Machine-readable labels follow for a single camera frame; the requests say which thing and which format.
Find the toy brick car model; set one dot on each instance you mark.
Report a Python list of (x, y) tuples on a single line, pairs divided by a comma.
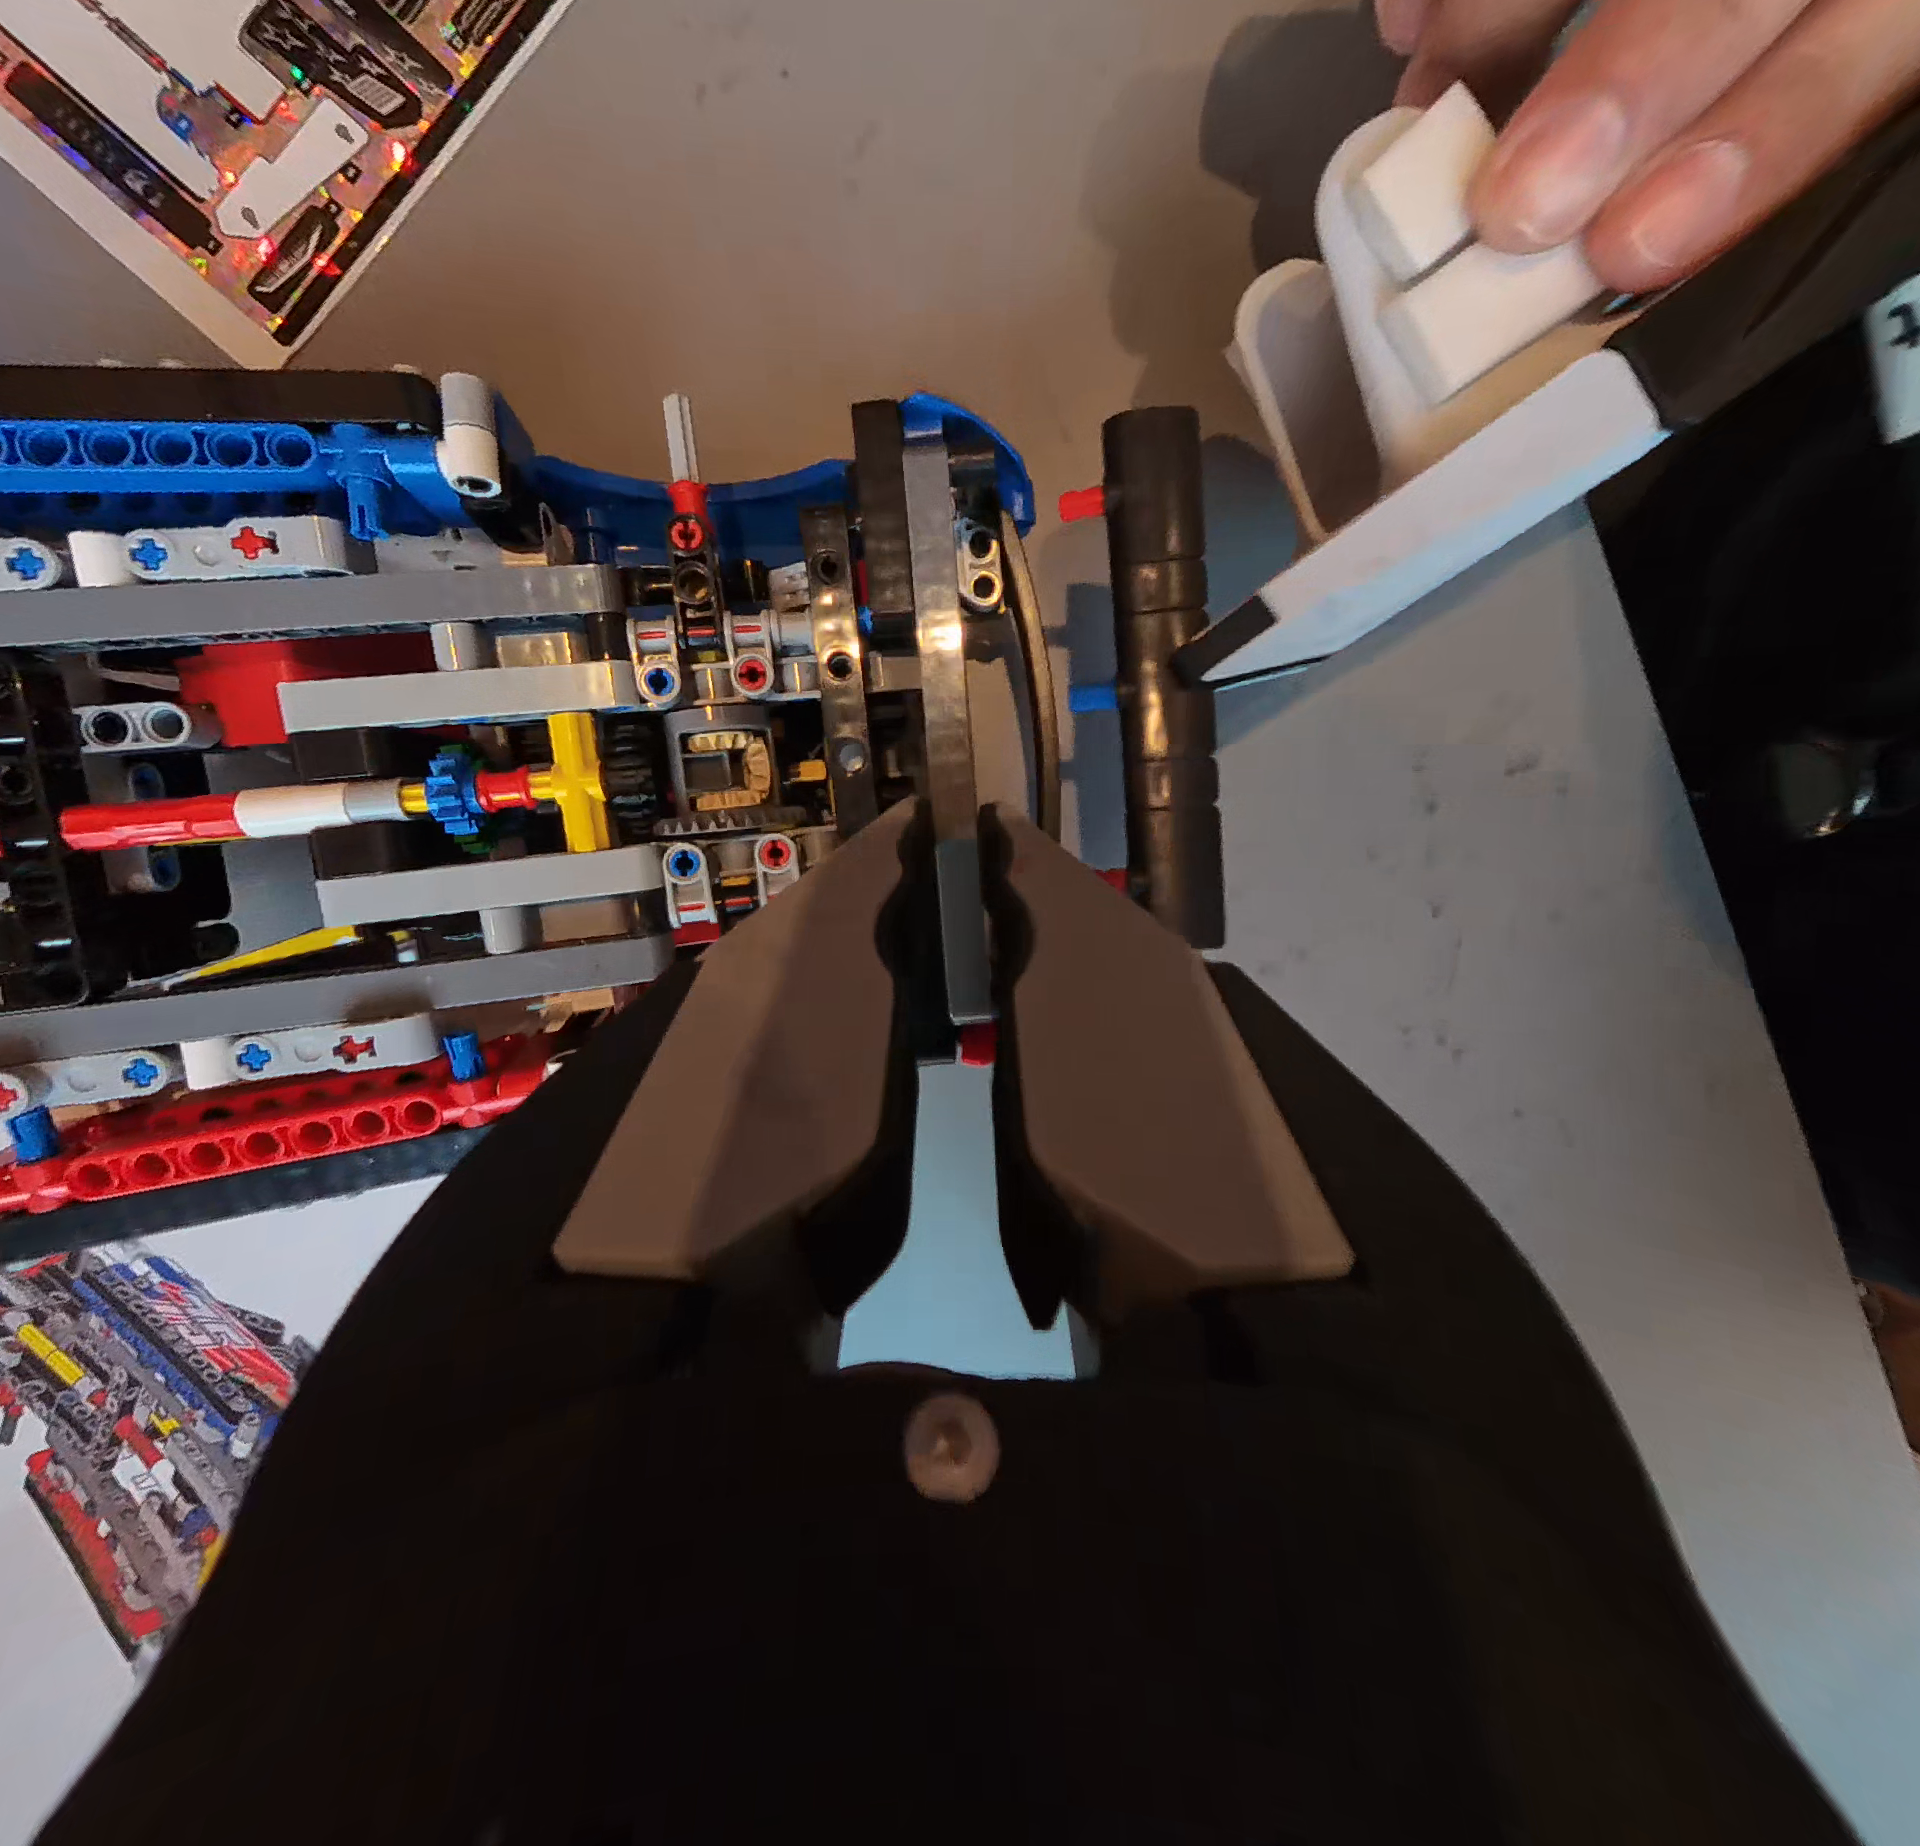
[(451, 706)]

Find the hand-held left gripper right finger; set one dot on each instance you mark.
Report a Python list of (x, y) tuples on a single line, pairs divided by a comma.
[(1184, 1127)]

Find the instruction booklet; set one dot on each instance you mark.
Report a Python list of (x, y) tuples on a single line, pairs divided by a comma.
[(134, 1396)]

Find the black segmented brick bar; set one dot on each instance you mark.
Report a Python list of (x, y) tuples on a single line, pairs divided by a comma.
[(1162, 600)]

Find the person's right hand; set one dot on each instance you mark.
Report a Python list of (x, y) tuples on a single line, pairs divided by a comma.
[(1651, 76)]

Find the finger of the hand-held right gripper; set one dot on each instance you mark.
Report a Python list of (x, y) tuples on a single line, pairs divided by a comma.
[(1441, 557)]

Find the person's dark clothing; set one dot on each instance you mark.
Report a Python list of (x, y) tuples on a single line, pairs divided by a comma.
[(1800, 976)]

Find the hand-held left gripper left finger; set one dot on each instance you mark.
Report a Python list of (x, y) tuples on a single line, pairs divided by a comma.
[(720, 1127)]

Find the holographic sticker sheet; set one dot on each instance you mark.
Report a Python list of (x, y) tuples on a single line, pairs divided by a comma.
[(181, 0)]

